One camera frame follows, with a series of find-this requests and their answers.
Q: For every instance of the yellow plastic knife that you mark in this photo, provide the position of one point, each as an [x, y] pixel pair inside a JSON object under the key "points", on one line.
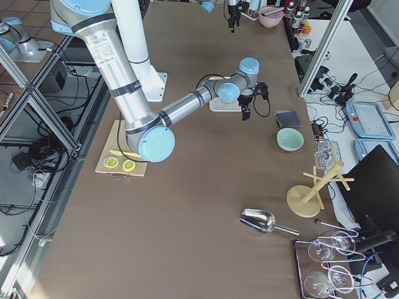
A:
{"points": [[120, 153]]}

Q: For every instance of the wine glass rack tray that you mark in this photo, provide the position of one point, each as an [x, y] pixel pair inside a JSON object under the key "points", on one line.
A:
{"points": [[322, 265]]}

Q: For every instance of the pink bowl with ice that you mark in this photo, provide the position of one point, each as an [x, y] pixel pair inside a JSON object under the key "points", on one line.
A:
{"points": [[270, 16]]}

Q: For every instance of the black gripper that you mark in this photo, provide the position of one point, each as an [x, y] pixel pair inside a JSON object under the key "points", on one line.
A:
{"points": [[232, 9], [245, 101]]}

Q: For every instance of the black laptop monitor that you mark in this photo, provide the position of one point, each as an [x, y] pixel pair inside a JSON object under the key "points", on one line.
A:
{"points": [[373, 195]]}

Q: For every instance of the cream rectangular tray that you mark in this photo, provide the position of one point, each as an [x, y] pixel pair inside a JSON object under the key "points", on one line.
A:
{"points": [[217, 105]]}

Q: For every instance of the wooden mug tree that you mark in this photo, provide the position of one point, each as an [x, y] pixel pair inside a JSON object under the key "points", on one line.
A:
{"points": [[305, 201]]}

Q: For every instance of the lemon slice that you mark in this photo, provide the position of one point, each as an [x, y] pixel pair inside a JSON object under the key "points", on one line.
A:
{"points": [[110, 162], [128, 166]]}

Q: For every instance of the metal scoop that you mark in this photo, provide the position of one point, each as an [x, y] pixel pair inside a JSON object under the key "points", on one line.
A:
{"points": [[262, 221]]}

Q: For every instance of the wooden cutting board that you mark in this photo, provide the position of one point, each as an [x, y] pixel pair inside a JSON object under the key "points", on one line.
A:
{"points": [[117, 141]]}

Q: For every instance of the clear glass mug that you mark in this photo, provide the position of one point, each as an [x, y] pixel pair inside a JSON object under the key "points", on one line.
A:
{"points": [[328, 152]]}

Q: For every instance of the mint green bowl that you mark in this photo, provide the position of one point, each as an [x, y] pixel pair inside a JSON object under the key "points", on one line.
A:
{"points": [[289, 139]]}

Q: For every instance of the blue teach pendant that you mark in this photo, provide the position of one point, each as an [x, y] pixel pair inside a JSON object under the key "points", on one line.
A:
{"points": [[368, 120], [363, 146]]}

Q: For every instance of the grey folded cloth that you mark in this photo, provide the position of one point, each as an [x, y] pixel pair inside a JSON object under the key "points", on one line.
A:
{"points": [[287, 119]]}

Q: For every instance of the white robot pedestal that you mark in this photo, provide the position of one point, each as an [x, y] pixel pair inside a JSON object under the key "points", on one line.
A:
{"points": [[130, 25]]}

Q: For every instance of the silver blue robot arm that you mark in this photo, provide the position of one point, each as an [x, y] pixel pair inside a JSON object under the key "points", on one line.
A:
{"points": [[113, 33], [209, 5]]}

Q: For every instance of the aluminium frame post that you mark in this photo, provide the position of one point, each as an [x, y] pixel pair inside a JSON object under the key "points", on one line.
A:
{"points": [[338, 16]]}

